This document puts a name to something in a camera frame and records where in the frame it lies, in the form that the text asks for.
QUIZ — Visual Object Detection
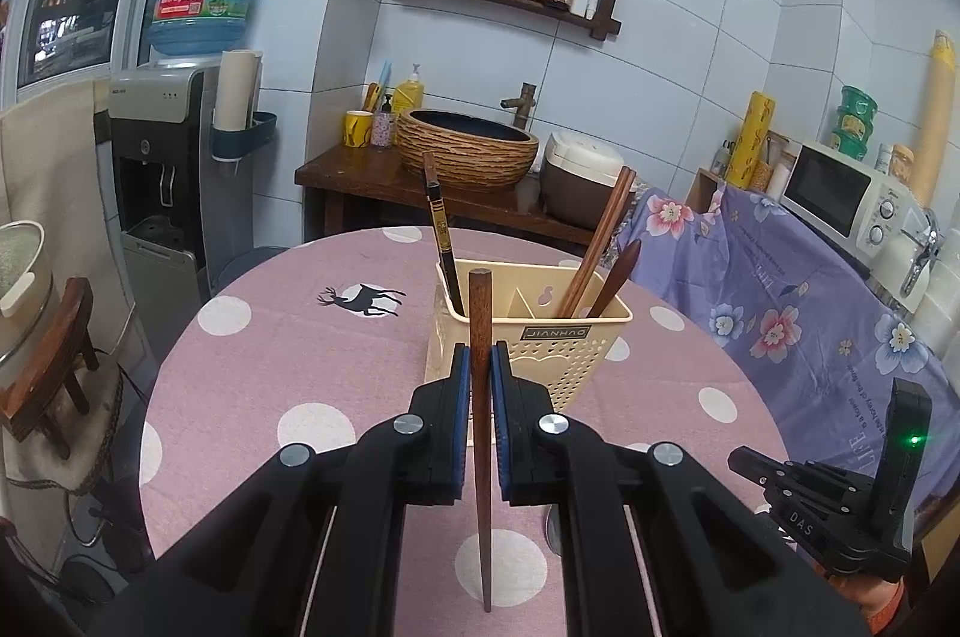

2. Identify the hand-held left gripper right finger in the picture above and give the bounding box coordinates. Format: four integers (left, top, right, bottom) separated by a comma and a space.
488, 342, 875, 637

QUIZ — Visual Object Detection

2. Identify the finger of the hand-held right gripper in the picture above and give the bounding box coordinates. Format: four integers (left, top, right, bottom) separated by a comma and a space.
727, 445, 796, 504

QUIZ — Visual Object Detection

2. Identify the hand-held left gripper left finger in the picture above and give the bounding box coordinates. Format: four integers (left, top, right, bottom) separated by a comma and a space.
90, 342, 473, 637

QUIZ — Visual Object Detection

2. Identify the beige plastic utensil holder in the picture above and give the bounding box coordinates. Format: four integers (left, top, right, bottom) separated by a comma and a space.
424, 258, 633, 413

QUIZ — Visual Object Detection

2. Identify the reddish brown wooden chopstick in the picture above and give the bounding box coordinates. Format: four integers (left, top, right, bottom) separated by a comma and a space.
468, 268, 494, 613

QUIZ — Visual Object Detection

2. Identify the black chopstick with gold band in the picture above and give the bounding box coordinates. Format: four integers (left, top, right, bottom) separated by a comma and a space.
422, 152, 466, 317

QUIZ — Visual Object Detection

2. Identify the person's right forearm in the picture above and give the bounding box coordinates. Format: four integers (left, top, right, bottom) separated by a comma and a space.
832, 573, 912, 637

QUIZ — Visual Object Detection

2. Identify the purple floral cloth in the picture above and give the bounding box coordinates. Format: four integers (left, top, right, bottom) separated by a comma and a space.
611, 187, 953, 518

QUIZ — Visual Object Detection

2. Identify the chrome tap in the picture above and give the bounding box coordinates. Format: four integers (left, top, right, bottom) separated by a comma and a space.
900, 209, 947, 299

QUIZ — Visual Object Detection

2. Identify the brown white rice cooker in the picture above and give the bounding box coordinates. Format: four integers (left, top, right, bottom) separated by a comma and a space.
540, 130, 638, 231

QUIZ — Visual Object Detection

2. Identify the woven basin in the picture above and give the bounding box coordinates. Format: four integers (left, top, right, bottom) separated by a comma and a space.
395, 109, 541, 192

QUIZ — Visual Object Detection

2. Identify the dark wooden cabinet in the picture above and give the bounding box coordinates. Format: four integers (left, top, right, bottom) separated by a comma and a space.
295, 145, 601, 255

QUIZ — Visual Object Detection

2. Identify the grey trash bin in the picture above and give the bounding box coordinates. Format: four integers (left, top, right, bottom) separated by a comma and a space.
210, 247, 290, 293

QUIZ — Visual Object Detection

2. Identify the white microwave oven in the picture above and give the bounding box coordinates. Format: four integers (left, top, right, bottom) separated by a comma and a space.
780, 140, 931, 300

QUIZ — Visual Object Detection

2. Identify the floral pump bottle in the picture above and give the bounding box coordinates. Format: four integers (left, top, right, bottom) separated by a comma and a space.
371, 95, 397, 150

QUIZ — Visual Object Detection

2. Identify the yellow cup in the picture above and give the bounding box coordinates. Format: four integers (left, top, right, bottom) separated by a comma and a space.
343, 110, 374, 150

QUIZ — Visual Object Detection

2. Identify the bronze faucet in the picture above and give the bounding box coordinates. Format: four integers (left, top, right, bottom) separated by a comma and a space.
500, 82, 539, 129

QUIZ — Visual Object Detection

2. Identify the yellow soap bottle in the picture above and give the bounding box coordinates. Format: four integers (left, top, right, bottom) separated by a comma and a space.
392, 65, 425, 116

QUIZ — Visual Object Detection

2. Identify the yellow roll box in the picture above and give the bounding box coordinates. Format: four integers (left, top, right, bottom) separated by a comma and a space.
731, 91, 775, 188

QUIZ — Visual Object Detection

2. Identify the large beige roll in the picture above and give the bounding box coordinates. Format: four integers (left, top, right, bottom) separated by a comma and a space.
911, 31, 960, 207

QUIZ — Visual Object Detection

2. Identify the beige woven mat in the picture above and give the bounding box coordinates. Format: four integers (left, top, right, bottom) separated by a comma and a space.
0, 355, 125, 497

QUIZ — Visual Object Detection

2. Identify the grey water dispenser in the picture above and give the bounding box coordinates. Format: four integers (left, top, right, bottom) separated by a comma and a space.
109, 67, 218, 308

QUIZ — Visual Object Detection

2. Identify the dark wooden stool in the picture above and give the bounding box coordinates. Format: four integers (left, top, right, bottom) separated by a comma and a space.
0, 277, 102, 462

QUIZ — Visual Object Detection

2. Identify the white pot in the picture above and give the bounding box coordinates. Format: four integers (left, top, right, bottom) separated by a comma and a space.
0, 220, 55, 383

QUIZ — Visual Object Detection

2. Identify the beige curtain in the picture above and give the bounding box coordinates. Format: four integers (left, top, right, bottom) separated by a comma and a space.
0, 77, 125, 308

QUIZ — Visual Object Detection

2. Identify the blue white wall holder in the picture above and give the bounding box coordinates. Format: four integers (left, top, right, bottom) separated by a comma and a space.
210, 112, 278, 163

